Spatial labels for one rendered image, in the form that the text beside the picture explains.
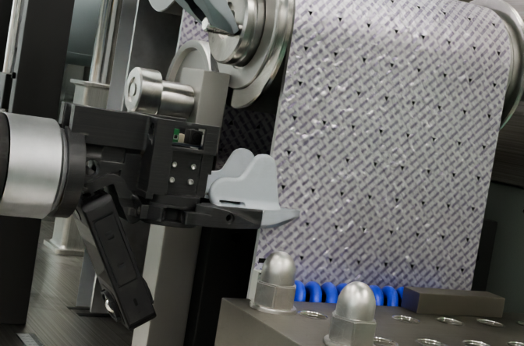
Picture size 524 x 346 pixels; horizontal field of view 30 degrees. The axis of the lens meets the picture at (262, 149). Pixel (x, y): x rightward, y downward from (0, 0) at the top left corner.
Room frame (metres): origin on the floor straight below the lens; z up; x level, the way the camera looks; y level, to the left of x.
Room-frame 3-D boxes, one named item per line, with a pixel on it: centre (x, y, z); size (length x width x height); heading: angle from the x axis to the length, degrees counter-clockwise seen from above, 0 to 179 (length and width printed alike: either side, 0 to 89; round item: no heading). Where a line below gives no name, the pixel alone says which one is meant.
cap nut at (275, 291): (0.75, -0.03, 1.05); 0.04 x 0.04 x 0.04
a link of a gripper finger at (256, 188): (0.79, 0.00, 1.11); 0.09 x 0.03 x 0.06; 117
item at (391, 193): (0.87, -0.11, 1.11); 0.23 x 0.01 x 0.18; 118
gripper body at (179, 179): (0.76, 0.10, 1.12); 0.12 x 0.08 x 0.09; 118
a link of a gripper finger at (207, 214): (0.77, 0.03, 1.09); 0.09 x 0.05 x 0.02; 117
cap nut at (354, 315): (0.67, -0.08, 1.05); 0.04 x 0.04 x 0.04
